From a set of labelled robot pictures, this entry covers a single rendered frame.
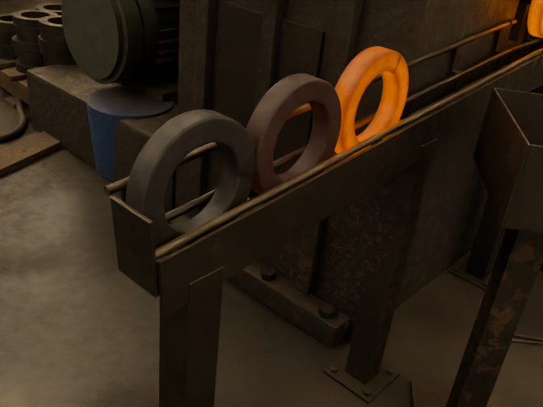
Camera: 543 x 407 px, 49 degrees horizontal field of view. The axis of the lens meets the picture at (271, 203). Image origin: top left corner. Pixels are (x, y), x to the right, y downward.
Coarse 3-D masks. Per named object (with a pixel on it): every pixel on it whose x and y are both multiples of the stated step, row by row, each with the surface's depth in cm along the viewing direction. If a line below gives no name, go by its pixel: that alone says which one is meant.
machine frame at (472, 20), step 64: (192, 0) 153; (256, 0) 138; (320, 0) 127; (384, 0) 116; (448, 0) 117; (512, 0) 140; (192, 64) 160; (256, 64) 143; (320, 64) 131; (448, 64) 128; (192, 192) 173; (448, 192) 159; (320, 256) 149; (448, 256) 181; (320, 320) 148
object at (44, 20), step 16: (0, 16) 273; (16, 16) 250; (32, 16) 261; (48, 16) 243; (0, 32) 265; (16, 32) 252; (32, 32) 250; (48, 32) 233; (0, 48) 270; (16, 48) 255; (32, 48) 253; (48, 48) 236; (64, 48) 236; (0, 64) 266; (16, 64) 259; (32, 64) 257; (48, 64) 242; (64, 64) 241; (0, 80) 274; (16, 80) 256; (16, 96) 267
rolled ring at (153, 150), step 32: (160, 128) 68; (192, 128) 68; (224, 128) 72; (160, 160) 66; (224, 160) 78; (128, 192) 68; (160, 192) 68; (224, 192) 79; (160, 224) 70; (192, 224) 77; (224, 224) 79
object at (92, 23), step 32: (64, 0) 207; (96, 0) 194; (128, 0) 192; (160, 0) 201; (64, 32) 213; (96, 32) 200; (128, 32) 192; (160, 32) 202; (96, 64) 205; (128, 64) 199; (160, 64) 213; (32, 96) 235; (64, 96) 218; (160, 96) 212; (64, 128) 225; (128, 128) 196; (128, 160) 202
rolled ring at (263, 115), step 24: (264, 96) 79; (288, 96) 78; (312, 96) 82; (336, 96) 87; (264, 120) 78; (336, 120) 89; (264, 144) 79; (312, 144) 91; (336, 144) 92; (264, 168) 81
